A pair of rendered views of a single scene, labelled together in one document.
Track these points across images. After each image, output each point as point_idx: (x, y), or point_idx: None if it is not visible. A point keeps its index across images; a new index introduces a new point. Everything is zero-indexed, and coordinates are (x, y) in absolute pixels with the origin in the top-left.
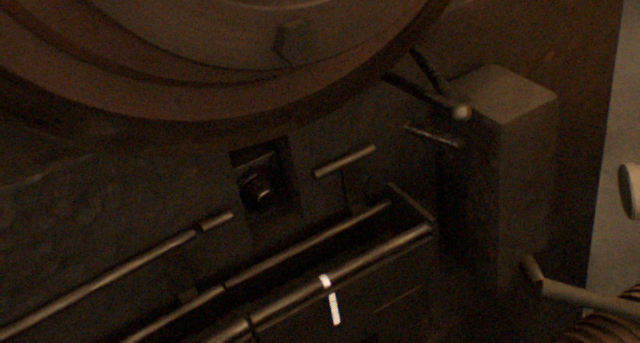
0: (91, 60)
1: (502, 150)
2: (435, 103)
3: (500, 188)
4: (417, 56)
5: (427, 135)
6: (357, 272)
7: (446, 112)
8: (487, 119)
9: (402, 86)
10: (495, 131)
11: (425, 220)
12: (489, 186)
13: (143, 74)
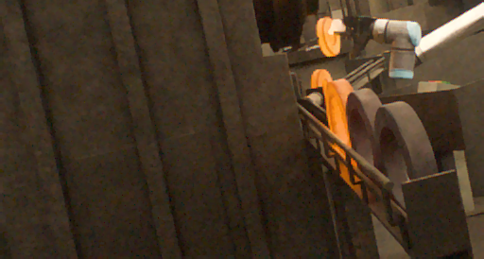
0: (302, 7)
1: (297, 81)
2: (309, 42)
3: (300, 94)
4: (285, 49)
5: (312, 47)
6: (303, 105)
7: (314, 41)
8: (290, 75)
9: (293, 49)
10: (294, 76)
11: (299, 97)
12: (297, 94)
13: (305, 11)
